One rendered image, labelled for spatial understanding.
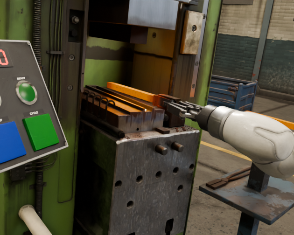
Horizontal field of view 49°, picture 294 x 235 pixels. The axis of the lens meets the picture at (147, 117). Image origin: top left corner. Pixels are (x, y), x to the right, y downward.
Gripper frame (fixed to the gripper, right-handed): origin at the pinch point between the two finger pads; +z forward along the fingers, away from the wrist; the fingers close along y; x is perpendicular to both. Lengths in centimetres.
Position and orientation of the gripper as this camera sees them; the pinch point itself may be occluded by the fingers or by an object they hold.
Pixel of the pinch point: (167, 102)
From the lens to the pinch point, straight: 104.6
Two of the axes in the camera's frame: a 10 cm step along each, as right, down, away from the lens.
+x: 1.2, -9.6, -2.6
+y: 7.8, -0.7, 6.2
